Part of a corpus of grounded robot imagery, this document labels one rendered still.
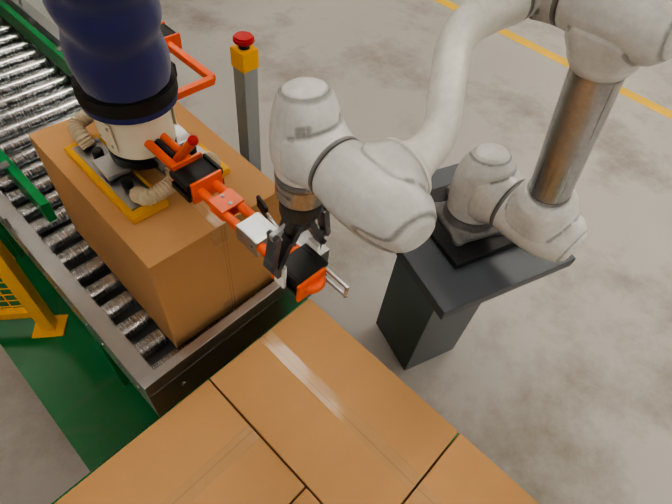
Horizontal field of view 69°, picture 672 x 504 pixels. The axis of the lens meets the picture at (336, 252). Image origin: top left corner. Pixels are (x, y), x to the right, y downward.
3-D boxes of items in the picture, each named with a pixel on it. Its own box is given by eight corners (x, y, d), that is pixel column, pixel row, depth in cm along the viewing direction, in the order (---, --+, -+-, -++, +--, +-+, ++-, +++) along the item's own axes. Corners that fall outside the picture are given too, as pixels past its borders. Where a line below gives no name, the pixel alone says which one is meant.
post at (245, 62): (245, 238, 240) (229, 46, 161) (256, 231, 243) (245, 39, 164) (254, 246, 237) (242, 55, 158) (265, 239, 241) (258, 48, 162)
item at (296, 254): (270, 276, 101) (270, 262, 97) (297, 258, 104) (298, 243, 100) (298, 303, 97) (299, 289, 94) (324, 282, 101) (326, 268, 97)
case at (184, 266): (75, 228, 166) (27, 134, 134) (177, 176, 185) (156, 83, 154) (177, 348, 143) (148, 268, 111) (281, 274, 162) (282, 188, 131)
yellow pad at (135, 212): (65, 152, 132) (58, 137, 128) (100, 137, 137) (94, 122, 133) (134, 225, 119) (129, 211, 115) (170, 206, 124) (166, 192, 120)
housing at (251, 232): (235, 239, 106) (233, 225, 103) (259, 223, 110) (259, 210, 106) (256, 258, 104) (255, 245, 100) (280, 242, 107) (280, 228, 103)
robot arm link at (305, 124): (255, 164, 79) (307, 213, 73) (251, 78, 66) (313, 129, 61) (307, 139, 84) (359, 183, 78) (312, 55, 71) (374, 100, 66)
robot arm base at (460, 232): (471, 186, 165) (475, 174, 160) (507, 233, 151) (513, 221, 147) (422, 198, 160) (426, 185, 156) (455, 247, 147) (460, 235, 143)
